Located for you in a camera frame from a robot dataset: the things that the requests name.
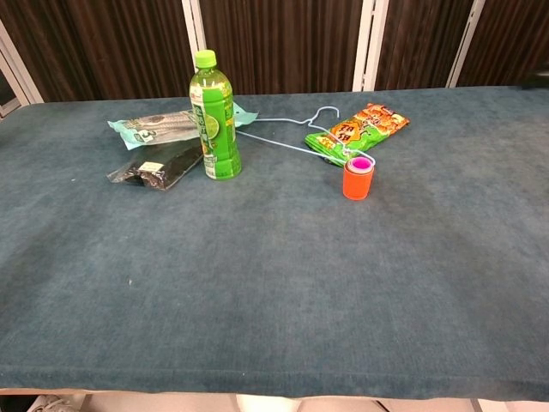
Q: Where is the pink plastic cup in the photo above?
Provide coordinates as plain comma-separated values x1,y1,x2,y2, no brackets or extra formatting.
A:
347,156,373,174

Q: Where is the dark teal table cloth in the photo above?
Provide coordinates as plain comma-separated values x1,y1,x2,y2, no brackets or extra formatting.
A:
0,85,549,403

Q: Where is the orange plastic cup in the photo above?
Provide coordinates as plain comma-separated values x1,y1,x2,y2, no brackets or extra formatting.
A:
341,161,376,202

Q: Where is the green tea bottle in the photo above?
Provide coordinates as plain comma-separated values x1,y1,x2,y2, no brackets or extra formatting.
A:
189,49,243,181

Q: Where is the green orange snack bag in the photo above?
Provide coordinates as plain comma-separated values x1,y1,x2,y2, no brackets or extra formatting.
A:
305,102,411,167

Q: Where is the black item in clear bag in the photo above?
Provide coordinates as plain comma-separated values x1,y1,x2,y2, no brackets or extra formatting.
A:
106,142,205,192

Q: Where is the teal plastic package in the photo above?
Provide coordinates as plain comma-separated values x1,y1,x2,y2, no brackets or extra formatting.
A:
106,101,261,151

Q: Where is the brown slatted partition panel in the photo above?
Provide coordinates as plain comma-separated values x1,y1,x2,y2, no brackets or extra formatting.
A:
0,0,194,104
199,0,365,96
375,0,475,91
456,0,549,87

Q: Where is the white sneaker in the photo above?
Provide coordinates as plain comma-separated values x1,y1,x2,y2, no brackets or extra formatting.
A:
32,393,82,412

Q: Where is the light blue wire hanger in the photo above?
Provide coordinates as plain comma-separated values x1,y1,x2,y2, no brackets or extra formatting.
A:
236,106,377,167

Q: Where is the white partition post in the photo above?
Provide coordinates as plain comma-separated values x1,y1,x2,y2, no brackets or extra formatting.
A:
0,19,46,117
445,0,486,89
180,0,208,98
352,0,389,92

